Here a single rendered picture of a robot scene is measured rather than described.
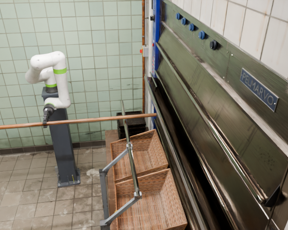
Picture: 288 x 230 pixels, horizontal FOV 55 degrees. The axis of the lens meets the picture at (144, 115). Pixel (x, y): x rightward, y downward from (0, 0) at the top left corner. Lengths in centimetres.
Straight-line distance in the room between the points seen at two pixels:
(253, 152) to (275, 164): 11
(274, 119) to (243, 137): 20
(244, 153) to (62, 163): 253
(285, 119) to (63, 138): 255
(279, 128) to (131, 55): 269
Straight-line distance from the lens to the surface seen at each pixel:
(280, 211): 99
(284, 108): 92
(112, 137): 319
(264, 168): 102
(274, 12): 94
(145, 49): 307
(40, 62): 240
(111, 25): 333
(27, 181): 373
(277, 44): 91
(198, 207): 131
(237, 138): 115
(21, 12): 340
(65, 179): 350
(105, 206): 245
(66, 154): 327
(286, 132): 92
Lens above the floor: 241
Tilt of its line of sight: 31 degrees down
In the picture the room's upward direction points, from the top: straight up
